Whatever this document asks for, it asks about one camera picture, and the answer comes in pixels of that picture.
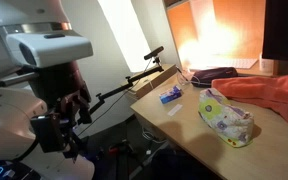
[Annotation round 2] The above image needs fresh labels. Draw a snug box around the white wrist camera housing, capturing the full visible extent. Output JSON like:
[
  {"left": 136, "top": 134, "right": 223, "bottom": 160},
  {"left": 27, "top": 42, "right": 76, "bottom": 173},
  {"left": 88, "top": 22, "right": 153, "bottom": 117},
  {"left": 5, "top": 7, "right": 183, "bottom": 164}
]
[{"left": 5, "top": 31, "right": 94, "bottom": 69}]

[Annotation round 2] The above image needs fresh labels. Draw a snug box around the white cable bundle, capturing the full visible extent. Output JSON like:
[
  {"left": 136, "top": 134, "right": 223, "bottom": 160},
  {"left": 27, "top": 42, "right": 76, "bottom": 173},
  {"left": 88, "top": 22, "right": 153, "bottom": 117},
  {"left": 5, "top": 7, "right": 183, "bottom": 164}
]
[{"left": 141, "top": 128, "right": 168, "bottom": 145}]

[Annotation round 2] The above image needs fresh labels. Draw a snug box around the wooden desk shelf unit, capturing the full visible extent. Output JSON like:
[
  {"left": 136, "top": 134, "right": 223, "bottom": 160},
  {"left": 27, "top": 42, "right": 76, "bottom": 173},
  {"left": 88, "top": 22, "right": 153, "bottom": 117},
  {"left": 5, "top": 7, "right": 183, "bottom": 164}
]
[{"left": 163, "top": 0, "right": 288, "bottom": 77}]

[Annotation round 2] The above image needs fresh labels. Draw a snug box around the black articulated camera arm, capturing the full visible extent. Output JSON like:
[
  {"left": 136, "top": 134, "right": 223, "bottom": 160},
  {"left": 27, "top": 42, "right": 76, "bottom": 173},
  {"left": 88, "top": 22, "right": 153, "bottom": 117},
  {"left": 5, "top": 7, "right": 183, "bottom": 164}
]
[{"left": 88, "top": 56, "right": 165, "bottom": 116}]

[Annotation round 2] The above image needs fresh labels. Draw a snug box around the dark purple pouch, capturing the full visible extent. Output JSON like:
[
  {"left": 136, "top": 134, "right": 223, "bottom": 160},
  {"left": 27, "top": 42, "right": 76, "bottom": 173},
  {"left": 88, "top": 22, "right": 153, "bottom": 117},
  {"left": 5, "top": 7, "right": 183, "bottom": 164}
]
[{"left": 191, "top": 66, "right": 239, "bottom": 88}]

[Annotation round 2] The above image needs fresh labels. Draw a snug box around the white keyboard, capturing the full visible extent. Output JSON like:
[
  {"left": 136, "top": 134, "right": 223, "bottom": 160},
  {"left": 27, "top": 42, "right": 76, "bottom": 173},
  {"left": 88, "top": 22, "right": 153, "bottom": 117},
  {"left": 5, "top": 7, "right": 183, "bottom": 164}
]
[{"left": 213, "top": 57, "right": 259, "bottom": 70}]

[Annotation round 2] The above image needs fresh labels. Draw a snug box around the small white paper strip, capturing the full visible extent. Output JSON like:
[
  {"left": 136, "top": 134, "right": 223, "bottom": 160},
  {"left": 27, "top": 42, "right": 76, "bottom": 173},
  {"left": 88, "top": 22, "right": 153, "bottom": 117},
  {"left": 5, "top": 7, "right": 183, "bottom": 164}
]
[{"left": 167, "top": 103, "right": 184, "bottom": 117}]

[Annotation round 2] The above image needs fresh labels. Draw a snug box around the clear plastic cup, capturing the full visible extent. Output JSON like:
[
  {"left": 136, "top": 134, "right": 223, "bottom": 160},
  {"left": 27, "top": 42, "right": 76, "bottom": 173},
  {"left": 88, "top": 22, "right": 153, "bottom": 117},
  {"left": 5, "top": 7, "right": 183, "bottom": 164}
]
[{"left": 176, "top": 66, "right": 192, "bottom": 87}]

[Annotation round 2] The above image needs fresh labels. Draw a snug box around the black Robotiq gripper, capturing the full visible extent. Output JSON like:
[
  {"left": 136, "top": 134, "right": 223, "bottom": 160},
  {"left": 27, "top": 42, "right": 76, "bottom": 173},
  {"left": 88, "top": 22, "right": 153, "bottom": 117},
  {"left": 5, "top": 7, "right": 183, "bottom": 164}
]
[{"left": 28, "top": 60, "right": 93, "bottom": 164}]

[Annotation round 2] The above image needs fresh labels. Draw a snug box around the light wooden box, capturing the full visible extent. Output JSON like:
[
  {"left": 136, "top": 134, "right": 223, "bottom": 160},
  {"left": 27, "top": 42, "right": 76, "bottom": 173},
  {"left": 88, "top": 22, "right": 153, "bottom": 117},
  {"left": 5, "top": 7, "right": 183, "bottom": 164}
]
[{"left": 121, "top": 63, "right": 178, "bottom": 100}]

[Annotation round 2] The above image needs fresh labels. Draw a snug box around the black computer monitor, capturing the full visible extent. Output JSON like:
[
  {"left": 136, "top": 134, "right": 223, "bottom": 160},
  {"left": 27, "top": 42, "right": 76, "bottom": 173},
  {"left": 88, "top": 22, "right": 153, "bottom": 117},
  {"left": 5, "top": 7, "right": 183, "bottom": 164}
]
[{"left": 262, "top": 0, "right": 288, "bottom": 63}]

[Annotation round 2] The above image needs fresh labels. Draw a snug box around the blue tissue pack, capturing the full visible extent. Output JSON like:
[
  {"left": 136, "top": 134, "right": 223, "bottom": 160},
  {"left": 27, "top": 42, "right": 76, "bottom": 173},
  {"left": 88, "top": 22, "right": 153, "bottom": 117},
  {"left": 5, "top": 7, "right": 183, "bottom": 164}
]
[{"left": 158, "top": 84, "right": 184, "bottom": 105}]

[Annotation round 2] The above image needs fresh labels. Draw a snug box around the orange towel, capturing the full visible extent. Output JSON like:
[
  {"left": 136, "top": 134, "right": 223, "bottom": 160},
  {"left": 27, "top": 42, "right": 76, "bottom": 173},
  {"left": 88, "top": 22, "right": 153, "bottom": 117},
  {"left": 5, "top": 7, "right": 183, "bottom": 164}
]
[{"left": 211, "top": 72, "right": 288, "bottom": 126}]

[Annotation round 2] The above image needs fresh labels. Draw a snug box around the black stereo camera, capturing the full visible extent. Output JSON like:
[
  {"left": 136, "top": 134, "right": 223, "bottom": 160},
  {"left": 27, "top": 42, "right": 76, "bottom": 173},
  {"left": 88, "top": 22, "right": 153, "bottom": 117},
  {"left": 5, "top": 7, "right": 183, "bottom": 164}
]
[{"left": 143, "top": 45, "right": 165, "bottom": 61}]

